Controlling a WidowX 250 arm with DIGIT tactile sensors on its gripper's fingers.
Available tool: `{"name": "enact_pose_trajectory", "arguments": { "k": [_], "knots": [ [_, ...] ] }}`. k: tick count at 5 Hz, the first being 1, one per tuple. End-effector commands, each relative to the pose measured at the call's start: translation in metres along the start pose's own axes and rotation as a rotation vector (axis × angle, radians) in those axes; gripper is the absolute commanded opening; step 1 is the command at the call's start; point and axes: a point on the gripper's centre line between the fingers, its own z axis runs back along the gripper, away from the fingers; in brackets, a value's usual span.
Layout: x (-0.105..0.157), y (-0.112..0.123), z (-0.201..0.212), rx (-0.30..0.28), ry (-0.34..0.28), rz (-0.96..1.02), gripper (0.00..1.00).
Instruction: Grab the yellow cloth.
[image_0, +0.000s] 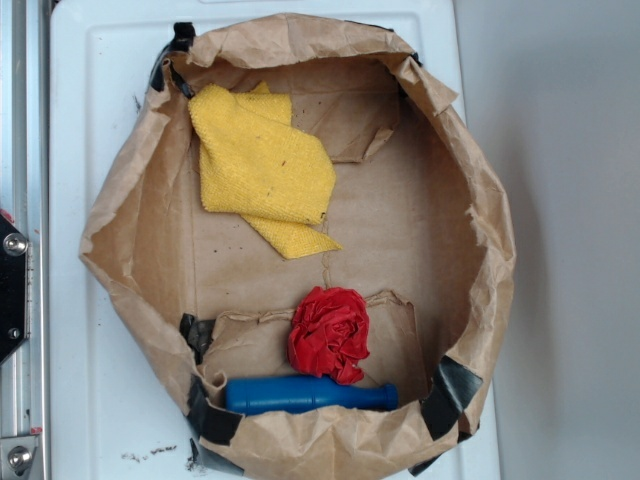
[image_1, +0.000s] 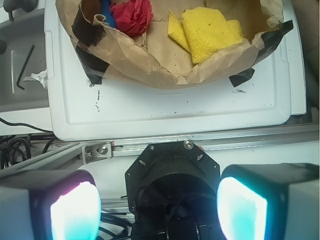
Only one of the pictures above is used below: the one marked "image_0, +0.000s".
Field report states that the white plastic board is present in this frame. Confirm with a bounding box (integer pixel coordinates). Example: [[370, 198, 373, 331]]
[[48, 0, 503, 480]]

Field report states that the brown paper bag tray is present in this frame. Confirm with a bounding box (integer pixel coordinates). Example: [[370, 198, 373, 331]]
[[80, 13, 516, 479]]

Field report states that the yellow microfibre cloth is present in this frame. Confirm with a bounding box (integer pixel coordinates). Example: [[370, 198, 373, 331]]
[[188, 82, 341, 260]]

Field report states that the black metal bracket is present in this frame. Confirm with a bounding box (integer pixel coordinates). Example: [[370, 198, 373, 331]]
[[1, 209, 32, 365]]

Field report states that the aluminium frame rail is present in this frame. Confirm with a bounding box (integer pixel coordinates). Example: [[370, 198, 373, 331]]
[[1, 1, 52, 479]]

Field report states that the crumpled red paper ball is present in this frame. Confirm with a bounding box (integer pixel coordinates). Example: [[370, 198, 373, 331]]
[[287, 286, 370, 385]]

